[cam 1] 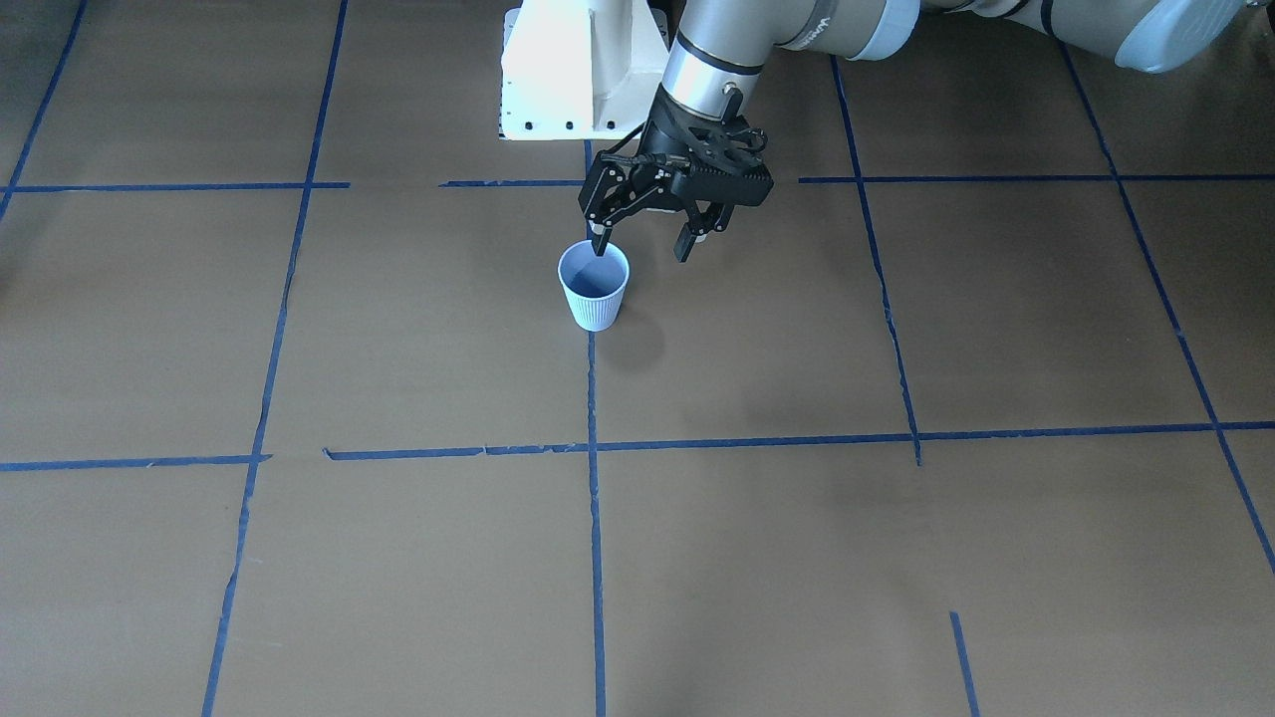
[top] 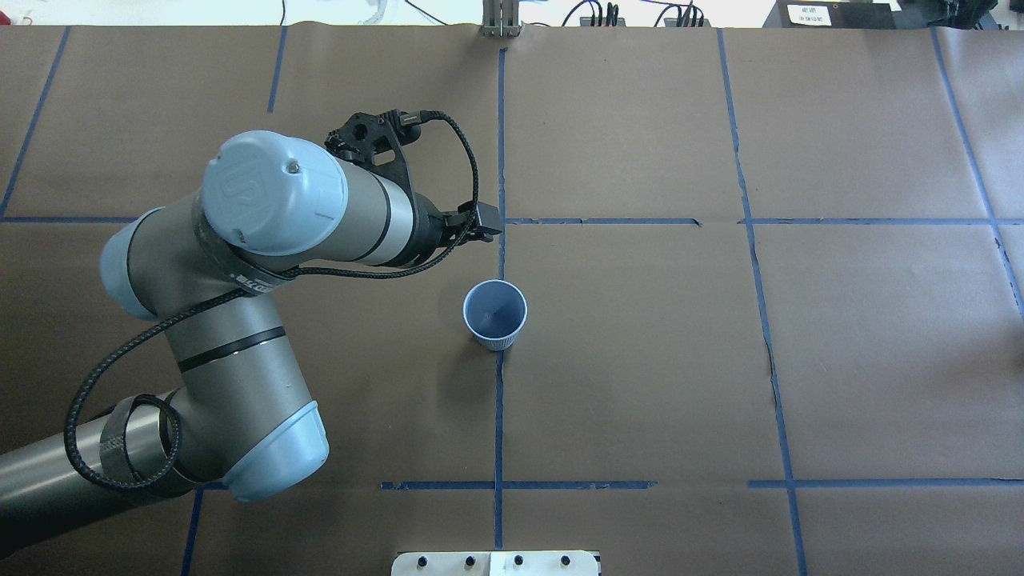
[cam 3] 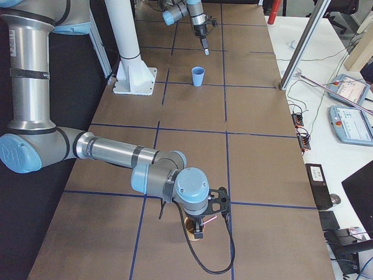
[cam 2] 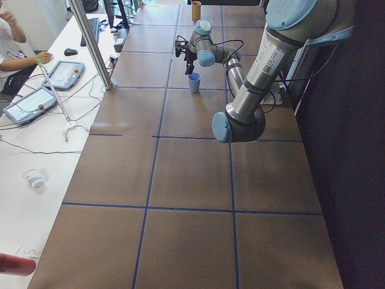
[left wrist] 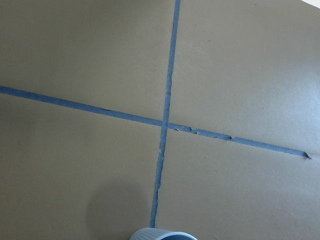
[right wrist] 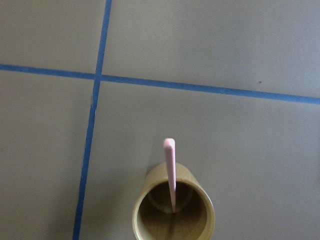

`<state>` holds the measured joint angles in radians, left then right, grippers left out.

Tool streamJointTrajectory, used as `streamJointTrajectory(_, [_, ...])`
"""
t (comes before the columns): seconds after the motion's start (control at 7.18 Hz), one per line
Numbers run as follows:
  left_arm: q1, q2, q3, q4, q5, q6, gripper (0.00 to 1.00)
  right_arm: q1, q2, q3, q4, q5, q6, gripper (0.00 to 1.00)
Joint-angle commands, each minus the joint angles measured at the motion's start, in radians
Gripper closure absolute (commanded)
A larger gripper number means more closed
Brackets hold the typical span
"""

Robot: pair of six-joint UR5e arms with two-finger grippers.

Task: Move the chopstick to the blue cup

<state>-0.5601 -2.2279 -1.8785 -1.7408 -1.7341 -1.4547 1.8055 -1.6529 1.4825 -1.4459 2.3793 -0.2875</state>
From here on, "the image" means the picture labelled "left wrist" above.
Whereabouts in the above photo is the blue ribbed cup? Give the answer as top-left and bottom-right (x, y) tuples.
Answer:
(129, 227), (197, 240)

